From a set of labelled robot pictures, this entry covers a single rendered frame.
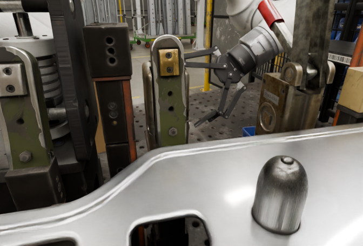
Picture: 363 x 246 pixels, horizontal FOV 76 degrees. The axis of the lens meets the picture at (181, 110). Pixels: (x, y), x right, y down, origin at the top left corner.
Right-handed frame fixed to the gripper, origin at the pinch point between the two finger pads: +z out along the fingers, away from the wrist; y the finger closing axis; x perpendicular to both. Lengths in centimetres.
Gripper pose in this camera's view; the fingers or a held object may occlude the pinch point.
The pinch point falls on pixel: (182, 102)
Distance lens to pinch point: 60.3
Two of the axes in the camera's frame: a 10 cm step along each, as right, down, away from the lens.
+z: -8.0, 5.9, 0.9
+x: 0.3, -1.0, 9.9
